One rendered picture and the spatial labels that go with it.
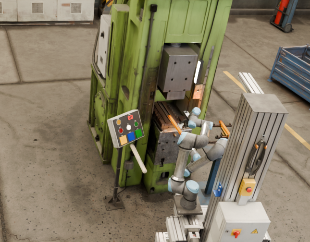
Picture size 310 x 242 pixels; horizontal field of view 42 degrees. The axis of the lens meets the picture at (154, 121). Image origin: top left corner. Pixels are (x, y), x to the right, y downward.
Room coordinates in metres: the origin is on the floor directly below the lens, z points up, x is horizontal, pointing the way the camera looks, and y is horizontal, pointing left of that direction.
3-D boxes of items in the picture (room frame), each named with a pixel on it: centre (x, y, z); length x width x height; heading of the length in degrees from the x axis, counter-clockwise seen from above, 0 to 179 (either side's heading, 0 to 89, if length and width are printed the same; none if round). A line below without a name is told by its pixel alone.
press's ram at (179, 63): (3.78, -0.12, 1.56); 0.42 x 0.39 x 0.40; 26
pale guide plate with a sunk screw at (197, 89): (3.83, -0.40, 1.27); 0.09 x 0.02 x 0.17; 116
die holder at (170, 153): (3.80, -0.12, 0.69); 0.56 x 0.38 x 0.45; 26
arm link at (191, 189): (2.59, -0.40, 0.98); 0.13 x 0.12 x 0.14; 82
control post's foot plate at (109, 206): (3.26, 0.30, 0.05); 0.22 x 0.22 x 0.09; 26
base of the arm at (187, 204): (2.59, -0.41, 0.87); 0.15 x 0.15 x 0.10
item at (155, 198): (3.53, -0.19, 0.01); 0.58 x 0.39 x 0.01; 116
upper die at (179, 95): (3.77, -0.08, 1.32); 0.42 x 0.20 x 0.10; 26
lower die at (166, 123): (3.77, -0.08, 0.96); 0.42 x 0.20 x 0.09; 26
